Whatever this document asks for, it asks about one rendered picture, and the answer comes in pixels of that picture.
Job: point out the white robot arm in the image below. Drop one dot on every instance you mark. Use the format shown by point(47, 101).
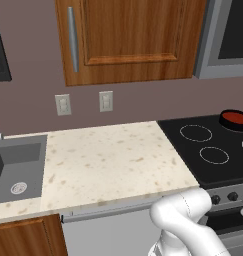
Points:
point(179, 216)

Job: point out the black stove with hob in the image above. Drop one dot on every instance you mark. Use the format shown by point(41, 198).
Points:
point(213, 156)

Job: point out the black pan with red sauce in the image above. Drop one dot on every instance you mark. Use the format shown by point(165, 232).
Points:
point(234, 117)

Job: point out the black stove knob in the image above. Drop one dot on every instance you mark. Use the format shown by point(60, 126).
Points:
point(232, 196)
point(215, 199)

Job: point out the white dishwasher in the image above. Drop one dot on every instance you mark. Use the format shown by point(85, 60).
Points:
point(109, 230)

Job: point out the grey sink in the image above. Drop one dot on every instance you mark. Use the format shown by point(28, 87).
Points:
point(18, 170)

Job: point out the grey microwave oven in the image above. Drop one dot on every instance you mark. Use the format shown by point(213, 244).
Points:
point(223, 36)

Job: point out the wooden base cupboard door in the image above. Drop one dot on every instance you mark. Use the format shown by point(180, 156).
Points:
point(28, 238)

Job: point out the white wall socket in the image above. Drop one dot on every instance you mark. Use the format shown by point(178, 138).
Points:
point(63, 104)
point(106, 101)

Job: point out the wooden wall cupboard door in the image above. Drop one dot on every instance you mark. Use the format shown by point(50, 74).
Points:
point(129, 36)

